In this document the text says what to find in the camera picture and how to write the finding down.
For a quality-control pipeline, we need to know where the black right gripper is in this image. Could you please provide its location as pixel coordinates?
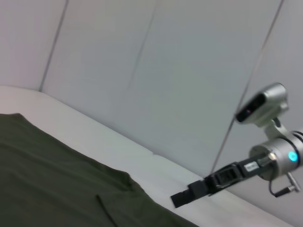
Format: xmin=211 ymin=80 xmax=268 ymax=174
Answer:
xmin=170 ymin=153 xmax=273 ymax=209

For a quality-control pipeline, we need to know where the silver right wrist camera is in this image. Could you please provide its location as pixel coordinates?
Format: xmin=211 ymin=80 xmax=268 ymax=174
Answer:
xmin=235 ymin=82 xmax=292 ymax=140

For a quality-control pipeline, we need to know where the dark green t-shirt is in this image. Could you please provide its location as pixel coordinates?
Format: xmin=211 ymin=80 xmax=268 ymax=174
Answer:
xmin=0 ymin=113 xmax=201 ymax=227

